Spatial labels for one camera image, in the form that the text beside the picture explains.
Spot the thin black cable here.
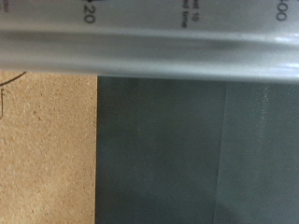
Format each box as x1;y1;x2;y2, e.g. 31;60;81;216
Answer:
0;71;27;88

